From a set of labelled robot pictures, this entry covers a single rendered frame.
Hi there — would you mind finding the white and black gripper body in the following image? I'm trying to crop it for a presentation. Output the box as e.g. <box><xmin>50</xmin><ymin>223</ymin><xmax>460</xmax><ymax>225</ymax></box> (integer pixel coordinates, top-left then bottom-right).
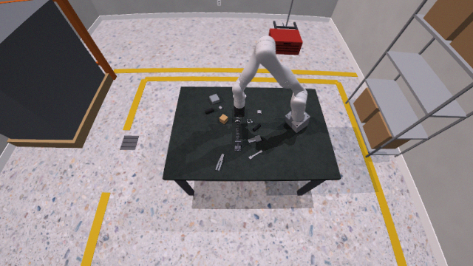
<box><xmin>234</xmin><ymin>101</ymin><xmax>245</xmax><ymax>117</ymax></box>

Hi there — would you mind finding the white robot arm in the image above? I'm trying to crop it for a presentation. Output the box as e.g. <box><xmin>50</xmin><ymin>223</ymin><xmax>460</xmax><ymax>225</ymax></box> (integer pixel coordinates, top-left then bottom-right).
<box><xmin>232</xmin><ymin>35</ymin><xmax>307</xmax><ymax>122</ymax></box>

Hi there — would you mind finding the small tan box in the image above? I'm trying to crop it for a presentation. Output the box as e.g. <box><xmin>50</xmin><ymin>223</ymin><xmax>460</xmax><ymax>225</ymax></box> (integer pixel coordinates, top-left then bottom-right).
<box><xmin>220</xmin><ymin>115</ymin><xmax>228</xmax><ymax>124</ymax></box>

